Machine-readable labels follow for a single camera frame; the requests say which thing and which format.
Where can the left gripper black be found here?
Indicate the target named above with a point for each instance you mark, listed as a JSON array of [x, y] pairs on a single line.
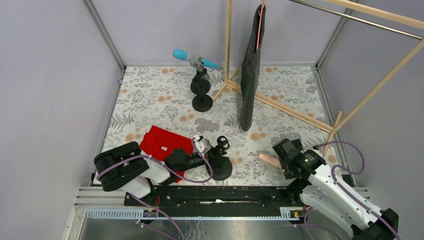
[[214, 151]]

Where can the black mic stand moved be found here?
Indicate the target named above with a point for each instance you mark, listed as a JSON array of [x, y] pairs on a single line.
[[200, 82]]

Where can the pink clothes hanger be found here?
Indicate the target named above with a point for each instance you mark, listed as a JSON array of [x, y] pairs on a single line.
[[263, 3]]

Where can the silver microphone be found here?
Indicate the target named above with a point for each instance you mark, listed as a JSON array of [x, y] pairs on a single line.
[[196, 62]]

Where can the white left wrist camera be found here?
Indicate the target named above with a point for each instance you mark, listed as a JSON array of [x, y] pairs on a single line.
[[201, 144]]

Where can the metal rack rod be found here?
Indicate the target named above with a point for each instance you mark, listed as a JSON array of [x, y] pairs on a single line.
[[359, 20]]

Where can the black mic stand front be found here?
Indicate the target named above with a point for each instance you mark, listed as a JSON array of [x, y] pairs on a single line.
[[202, 102]]

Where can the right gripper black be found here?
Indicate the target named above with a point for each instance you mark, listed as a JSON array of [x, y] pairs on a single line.
[[282, 160]]

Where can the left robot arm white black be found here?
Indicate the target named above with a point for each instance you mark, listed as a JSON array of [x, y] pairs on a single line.
[[127, 168]]

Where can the dark grey hanging garment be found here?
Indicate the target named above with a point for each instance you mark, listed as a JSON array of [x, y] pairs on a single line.
[[250, 70]]

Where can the pink beige microphone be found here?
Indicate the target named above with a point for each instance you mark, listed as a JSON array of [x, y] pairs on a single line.
[[270, 160]]

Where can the black mic stand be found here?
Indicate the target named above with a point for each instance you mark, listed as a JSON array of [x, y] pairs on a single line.
[[222, 171], [202, 102]]

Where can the red folded cloth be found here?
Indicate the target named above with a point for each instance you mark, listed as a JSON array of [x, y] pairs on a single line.
[[159, 143]]

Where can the blue microphone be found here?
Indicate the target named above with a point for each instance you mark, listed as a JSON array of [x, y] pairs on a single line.
[[185, 56]]

